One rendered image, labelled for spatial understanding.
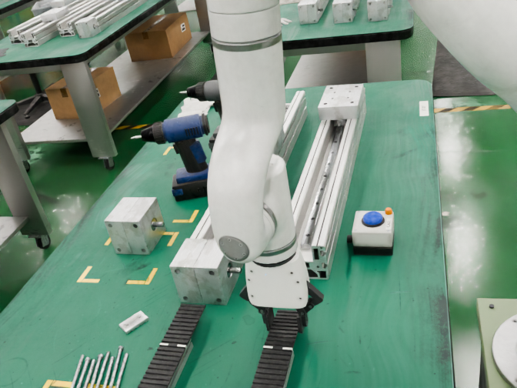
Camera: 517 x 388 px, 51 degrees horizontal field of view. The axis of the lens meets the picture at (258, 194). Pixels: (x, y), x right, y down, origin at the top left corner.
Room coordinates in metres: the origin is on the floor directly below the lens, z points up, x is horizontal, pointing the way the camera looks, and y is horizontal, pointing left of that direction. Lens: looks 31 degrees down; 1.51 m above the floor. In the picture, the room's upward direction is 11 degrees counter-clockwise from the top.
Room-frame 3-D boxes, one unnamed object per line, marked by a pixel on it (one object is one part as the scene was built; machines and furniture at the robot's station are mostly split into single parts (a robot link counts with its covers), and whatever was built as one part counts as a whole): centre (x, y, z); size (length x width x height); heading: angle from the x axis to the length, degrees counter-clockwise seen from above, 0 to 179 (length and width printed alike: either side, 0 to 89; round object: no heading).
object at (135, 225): (1.10, 0.29, 0.83); 0.11 x 0.10 x 0.10; 70
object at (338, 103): (1.47, -0.29, 0.87); 0.16 x 0.11 x 0.07; 160
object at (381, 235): (0.93, -0.22, 0.81); 0.10 x 0.08 x 0.06; 70
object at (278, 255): (0.72, 0.00, 0.99); 0.09 x 0.08 x 0.03; 70
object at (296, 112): (1.30, -0.02, 0.82); 0.80 x 0.10 x 0.09; 160
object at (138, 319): (0.82, 0.29, 0.78); 0.05 x 0.03 x 0.01; 125
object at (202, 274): (0.88, 0.12, 0.83); 0.12 x 0.09 x 0.10; 70
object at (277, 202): (0.71, 0.00, 1.07); 0.09 x 0.08 x 0.13; 151
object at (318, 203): (1.23, -0.20, 0.82); 0.80 x 0.10 x 0.09; 160
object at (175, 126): (1.29, 0.19, 0.89); 0.20 x 0.08 x 0.22; 90
